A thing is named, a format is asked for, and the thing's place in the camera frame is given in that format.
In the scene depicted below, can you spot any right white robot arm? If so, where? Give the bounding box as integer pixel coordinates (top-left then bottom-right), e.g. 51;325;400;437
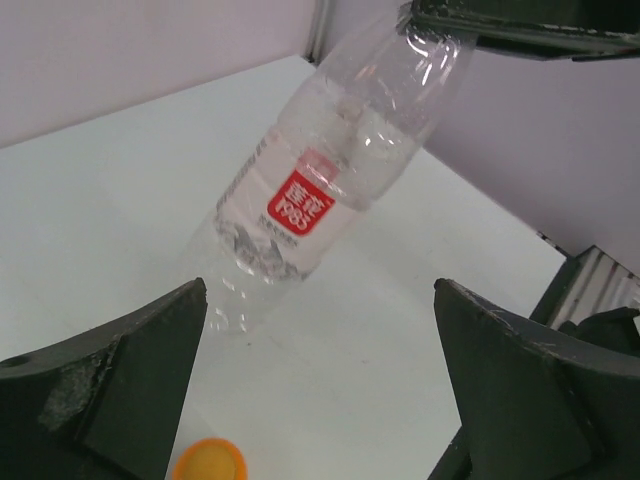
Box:
409;1;639;338

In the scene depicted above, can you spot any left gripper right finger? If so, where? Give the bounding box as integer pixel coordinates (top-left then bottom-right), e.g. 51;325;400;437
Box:
432;279;639;479

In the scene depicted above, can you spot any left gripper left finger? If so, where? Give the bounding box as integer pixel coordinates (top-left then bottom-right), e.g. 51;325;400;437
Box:
1;278;207;479

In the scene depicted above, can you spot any clear water bottle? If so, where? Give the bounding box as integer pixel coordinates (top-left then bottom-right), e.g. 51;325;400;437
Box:
202;17;477;333

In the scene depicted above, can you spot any orange juice bottle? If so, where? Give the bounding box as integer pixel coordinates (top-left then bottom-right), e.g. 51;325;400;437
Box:
171;438;248;480

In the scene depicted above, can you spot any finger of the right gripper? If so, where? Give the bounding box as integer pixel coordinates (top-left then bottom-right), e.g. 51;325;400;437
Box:
400;0;639;62

